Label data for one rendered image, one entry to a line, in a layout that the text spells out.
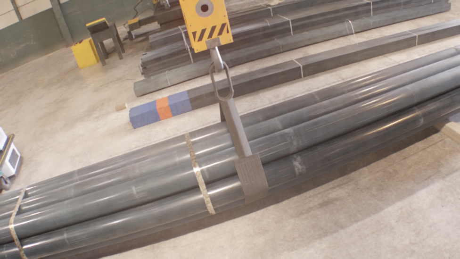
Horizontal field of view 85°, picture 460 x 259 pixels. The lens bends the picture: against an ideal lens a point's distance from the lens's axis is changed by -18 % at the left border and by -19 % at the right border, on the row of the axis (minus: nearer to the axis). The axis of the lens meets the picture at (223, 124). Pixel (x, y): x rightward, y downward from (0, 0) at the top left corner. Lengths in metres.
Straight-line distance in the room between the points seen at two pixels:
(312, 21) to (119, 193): 4.00
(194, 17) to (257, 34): 3.10
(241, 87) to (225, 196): 1.94
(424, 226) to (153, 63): 3.79
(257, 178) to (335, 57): 2.44
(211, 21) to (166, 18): 5.03
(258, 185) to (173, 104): 1.91
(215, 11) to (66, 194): 1.46
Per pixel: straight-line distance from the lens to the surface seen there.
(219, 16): 1.59
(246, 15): 5.18
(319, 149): 1.92
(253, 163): 1.77
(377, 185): 2.30
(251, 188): 1.80
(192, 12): 1.56
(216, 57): 1.63
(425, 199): 2.29
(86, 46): 7.15
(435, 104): 2.47
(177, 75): 4.26
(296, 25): 4.85
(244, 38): 4.56
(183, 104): 3.47
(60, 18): 11.29
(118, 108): 4.22
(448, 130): 2.85
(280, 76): 3.62
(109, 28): 6.53
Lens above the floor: 1.64
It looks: 32 degrees down
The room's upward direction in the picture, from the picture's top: 15 degrees counter-clockwise
